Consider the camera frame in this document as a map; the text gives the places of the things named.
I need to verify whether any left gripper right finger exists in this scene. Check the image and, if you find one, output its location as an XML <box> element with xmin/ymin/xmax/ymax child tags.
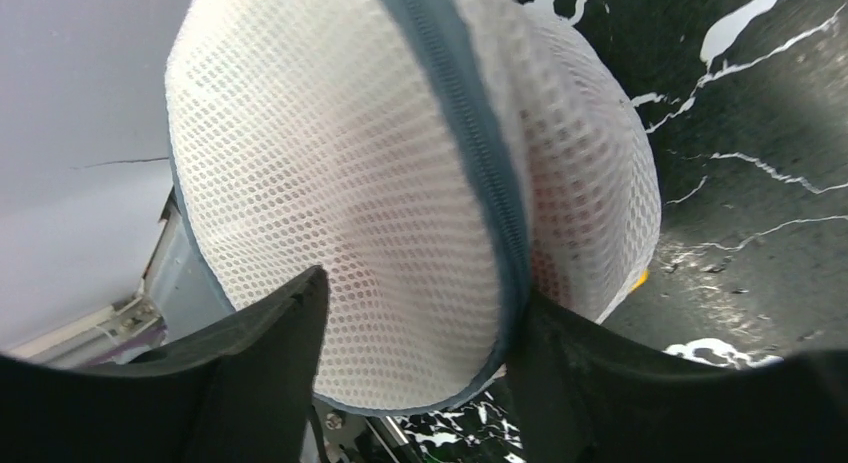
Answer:
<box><xmin>506</xmin><ymin>292</ymin><xmax>847</xmax><ymax>462</ymax></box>

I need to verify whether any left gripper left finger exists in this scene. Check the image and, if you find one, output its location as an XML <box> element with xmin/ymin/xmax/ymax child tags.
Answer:
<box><xmin>1</xmin><ymin>266</ymin><xmax>329</xmax><ymax>462</ymax></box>

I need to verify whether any small yellow tool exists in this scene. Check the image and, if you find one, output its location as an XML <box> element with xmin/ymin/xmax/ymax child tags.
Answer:
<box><xmin>629</xmin><ymin>269</ymin><xmax>650</xmax><ymax>293</ymax></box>

